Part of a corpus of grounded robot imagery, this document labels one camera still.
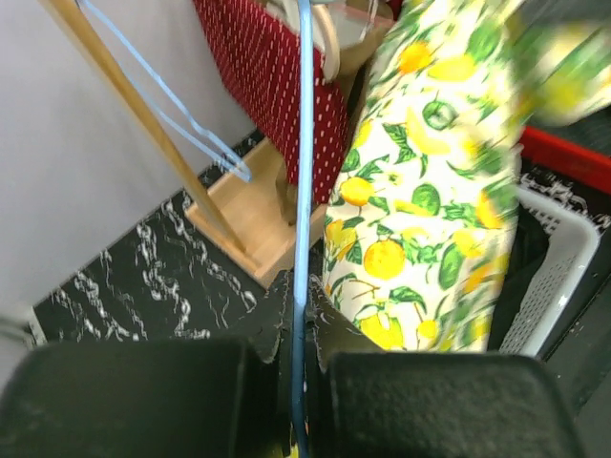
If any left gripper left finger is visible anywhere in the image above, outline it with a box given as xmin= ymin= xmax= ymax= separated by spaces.
xmin=1 ymin=271 xmax=292 ymax=457

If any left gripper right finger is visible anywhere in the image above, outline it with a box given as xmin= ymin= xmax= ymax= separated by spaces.
xmin=305 ymin=278 xmax=585 ymax=457

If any blue hanger of lemon skirt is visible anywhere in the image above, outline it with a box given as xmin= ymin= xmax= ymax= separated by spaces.
xmin=291 ymin=0 xmax=314 ymax=458

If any lemon print skirt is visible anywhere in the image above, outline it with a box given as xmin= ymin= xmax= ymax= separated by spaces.
xmin=322 ymin=1 xmax=610 ymax=352

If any black skirt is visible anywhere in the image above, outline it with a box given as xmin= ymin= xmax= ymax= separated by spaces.
xmin=487 ymin=205 xmax=550 ymax=351

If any light blue wire hanger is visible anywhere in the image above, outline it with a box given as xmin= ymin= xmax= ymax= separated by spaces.
xmin=74 ymin=1 xmax=253 ymax=183

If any beige wooden hanger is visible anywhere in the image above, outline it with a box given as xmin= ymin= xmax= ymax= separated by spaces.
xmin=264 ymin=0 xmax=343 ymax=80

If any black marble mat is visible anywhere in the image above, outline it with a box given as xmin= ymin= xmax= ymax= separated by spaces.
xmin=32 ymin=128 xmax=287 ymax=344

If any wooden clothes rack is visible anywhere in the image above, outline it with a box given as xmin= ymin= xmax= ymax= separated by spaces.
xmin=43 ymin=1 xmax=324 ymax=288

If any white plastic laundry basket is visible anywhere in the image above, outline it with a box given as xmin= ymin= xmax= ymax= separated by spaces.
xmin=500 ymin=188 xmax=600 ymax=357

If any red plastic bin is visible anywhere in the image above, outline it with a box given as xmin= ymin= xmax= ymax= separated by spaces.
xmin=520 ymin=127 xmax=611 ymax=195

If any red polka dot garment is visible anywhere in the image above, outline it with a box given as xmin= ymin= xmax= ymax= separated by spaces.
xmin=194 ymin=0 xmax=348 ymax=204

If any tan and white garment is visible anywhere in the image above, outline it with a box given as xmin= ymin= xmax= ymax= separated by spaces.
xmin=279 ymin=0 xmax=397 ymax=225

